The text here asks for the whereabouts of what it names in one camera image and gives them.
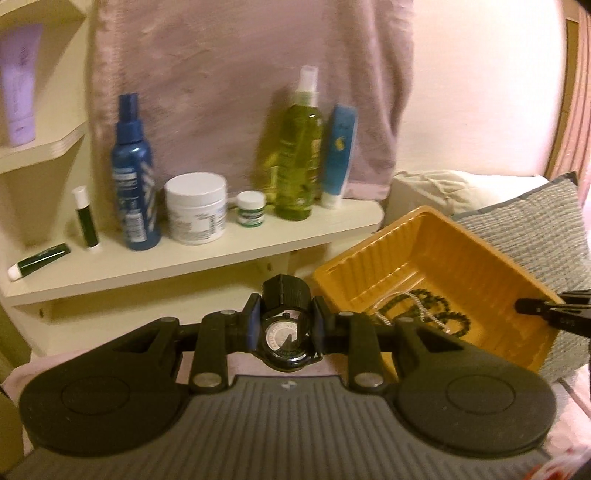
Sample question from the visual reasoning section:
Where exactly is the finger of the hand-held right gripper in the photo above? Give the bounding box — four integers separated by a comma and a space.
515, 298, 570, 320

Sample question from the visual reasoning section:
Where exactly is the pink bed sheet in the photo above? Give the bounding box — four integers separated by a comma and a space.
549, 364, 591, 480

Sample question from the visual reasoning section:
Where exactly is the cream wooden shelf unit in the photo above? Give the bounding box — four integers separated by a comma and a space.
0, 0, 385, 308

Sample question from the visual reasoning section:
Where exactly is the white bead chain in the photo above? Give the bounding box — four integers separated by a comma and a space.
373, 295, 451, 333

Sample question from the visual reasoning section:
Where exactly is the blue and white tube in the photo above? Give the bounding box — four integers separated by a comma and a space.
321, 104, 359, 209

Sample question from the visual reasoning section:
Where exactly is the brown bead necklace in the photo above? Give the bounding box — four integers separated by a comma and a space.
385, 288, 472, 337

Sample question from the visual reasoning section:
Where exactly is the black wrist watch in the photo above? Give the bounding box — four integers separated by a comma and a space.
256, 273, 324, 374

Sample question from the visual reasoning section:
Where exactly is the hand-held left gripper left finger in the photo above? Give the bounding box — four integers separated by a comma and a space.
106, 293, 262, 389

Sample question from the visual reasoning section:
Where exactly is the purple lotion tube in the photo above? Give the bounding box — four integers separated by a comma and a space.
0, 23, 44, 147

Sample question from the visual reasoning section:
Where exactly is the small green label jar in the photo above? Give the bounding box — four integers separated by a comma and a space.
236, 191, 267, 228

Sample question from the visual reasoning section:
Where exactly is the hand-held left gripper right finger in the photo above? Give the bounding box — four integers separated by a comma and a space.
311, 295, 467, 388

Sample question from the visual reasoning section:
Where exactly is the blue spray bottle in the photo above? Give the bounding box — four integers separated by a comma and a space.
111, 93, 162, 252

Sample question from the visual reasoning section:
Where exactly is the white cream jar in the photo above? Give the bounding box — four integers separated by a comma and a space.
165, 172, 228, 245

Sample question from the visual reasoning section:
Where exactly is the green spray bottle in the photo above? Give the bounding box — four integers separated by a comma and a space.
273, 65, 324, 221

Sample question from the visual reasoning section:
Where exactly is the yellow plastic tray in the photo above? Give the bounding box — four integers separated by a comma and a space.
311, 205, 571, 374

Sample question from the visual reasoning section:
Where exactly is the grey checked pillow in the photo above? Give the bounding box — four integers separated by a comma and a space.
450, 172, 591, 384

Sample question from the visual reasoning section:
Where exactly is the pink hanging towel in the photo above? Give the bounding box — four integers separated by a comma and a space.
88, 0, 414, 201

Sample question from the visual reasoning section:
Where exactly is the cream pillow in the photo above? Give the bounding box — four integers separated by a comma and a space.
390, 170, 550, 215

